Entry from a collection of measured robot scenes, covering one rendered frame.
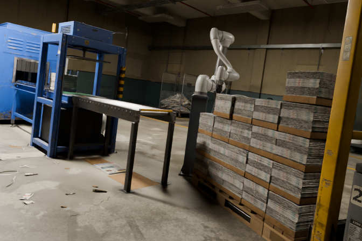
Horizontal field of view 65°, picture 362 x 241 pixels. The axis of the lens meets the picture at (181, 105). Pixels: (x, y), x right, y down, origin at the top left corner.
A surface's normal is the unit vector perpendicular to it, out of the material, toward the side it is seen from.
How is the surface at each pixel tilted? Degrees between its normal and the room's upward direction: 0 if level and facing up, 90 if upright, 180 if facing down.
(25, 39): 90
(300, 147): 90
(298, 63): 90
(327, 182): 90
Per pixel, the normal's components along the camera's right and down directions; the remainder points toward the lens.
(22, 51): 0.72, 0.13
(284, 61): -0.68, -0.05
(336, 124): -0.89, -0.09
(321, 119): 0.45, 0.11
